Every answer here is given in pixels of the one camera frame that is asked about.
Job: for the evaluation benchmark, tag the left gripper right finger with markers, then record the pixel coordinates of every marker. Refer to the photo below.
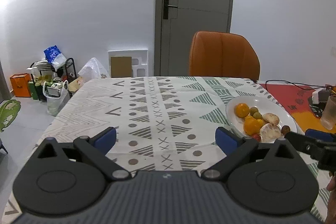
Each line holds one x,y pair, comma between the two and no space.
237,150

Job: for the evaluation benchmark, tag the grey door with handle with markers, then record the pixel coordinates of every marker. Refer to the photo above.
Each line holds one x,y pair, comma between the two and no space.
176,22

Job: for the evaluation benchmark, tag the large orange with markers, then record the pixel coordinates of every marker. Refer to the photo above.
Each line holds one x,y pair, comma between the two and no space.
242,110
251,126

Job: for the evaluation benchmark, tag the red orange table mat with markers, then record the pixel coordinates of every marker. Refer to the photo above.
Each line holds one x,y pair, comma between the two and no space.
295,101

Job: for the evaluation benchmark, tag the small red apple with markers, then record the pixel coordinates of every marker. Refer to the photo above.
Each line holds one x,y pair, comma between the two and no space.
257,137
285,129

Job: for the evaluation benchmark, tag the white power adapter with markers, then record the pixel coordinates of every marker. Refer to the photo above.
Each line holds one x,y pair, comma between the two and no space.
320,96

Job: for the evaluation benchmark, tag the small peeled pomelo segment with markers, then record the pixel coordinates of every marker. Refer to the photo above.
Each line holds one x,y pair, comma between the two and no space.
271,118

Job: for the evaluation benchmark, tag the large orange back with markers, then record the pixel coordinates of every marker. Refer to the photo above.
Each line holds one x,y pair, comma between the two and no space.
242,110

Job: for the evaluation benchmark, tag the white foam packaging board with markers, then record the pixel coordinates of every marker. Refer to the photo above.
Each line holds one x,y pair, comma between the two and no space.
128,63

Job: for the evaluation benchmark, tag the large peeled pomelo segment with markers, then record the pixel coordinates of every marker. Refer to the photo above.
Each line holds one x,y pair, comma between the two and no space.
269,133

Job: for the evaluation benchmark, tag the person's right hand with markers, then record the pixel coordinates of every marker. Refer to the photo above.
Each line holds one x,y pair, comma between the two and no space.
331,206

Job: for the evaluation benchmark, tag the clear plastic bag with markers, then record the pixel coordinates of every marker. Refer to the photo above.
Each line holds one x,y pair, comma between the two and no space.
93,69

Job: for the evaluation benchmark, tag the white enamel plate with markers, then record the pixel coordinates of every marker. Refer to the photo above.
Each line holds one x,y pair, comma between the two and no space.
264,106

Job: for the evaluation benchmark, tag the frosted glass cup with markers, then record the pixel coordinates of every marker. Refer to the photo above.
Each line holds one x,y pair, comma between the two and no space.
329,114

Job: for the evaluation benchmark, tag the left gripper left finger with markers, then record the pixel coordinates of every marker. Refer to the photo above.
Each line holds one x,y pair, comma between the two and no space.
93,152

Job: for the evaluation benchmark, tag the white shopping bag floor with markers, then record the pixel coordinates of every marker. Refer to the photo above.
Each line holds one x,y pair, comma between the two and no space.
57,96

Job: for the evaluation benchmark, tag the blue white plastic bag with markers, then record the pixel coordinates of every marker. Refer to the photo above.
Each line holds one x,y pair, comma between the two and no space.
55,57

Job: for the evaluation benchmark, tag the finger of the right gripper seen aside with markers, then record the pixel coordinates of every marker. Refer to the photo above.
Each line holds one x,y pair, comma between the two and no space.
320,146

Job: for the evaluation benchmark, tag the black metal rack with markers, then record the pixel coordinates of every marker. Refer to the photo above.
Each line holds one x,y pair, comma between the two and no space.
42,71

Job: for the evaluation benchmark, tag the green frog stool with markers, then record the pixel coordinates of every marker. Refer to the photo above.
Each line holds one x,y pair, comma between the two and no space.
9,111

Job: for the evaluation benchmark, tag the yellow-green small fruit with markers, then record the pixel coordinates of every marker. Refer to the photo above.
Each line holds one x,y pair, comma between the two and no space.
257,115

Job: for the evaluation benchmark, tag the large orange front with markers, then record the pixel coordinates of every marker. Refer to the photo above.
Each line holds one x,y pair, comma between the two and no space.
251,126

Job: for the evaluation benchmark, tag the orange leather chair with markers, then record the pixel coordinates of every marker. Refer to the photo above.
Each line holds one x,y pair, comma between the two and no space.
219,54

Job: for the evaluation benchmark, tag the orange paper bag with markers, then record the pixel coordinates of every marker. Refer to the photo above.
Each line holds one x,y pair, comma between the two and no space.
20,84

